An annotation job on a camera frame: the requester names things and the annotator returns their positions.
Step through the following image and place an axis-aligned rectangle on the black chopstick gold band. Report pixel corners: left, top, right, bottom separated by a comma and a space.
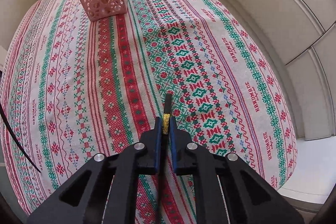
162, 93, 172, 146
0, 104, 41, 173

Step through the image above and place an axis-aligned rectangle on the patterned tablecloth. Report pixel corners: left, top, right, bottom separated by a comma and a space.
1, 0, 297, 214

